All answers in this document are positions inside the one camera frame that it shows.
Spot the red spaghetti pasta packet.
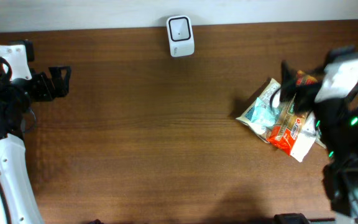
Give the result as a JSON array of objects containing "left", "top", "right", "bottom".
[{"left": 267, "top": 69, "right": 318, "bottom": 155}]

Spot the yellow white snack bag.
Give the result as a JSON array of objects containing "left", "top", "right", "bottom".
[{"left": 236, "top": 78, "right": 283, "bottom": 143}]

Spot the white tube gold cap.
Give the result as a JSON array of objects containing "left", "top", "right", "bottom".
[{"left": 290, "top": 113, "right": 316, "bottom": 162}]

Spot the light blue wipes packet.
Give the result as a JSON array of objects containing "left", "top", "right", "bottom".
[{"left": 251, "top": 98, "right": 281, "bottom": 128}]

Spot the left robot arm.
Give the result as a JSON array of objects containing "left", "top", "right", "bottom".
[{"left": 0, "top": 40, "right": 71, "bottom": 223}]

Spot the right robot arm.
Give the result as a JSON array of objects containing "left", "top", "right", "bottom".
[{"left": 280, "top": 58, "right": 358, "bottom": 223}]

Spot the white barcode scanner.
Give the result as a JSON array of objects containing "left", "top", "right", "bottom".
[{"left": 166, "top": 16, "right": 195, "bottom": 58}]

